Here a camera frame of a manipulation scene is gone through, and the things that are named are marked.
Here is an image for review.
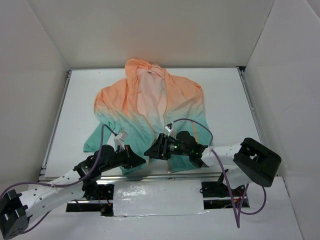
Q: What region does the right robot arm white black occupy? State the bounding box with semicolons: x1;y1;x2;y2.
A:
144;131;282;201

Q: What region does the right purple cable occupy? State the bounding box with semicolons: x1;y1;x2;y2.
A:
171;117;267;229

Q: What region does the orange and teal zip jacket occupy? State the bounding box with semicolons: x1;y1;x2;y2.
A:
83;58;217;176

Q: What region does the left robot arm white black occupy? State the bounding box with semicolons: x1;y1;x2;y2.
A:
0;145;146;240

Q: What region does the silver foil covered panel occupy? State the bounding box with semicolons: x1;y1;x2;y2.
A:
113;180;206;217

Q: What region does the purple cable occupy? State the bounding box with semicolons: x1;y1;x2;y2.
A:
0;124;121;235
171;117;267;229

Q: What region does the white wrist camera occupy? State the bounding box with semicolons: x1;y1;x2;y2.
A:
113;130;128;150
164;122;176;137

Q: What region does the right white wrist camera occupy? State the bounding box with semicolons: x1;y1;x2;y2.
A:
164;122;176;137

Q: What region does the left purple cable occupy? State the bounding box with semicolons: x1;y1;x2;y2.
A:
0;124;121;235

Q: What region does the aluminium table frame rail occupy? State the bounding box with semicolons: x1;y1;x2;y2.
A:
37;66;270;182

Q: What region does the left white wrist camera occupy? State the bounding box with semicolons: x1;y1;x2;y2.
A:
113;130;128;150

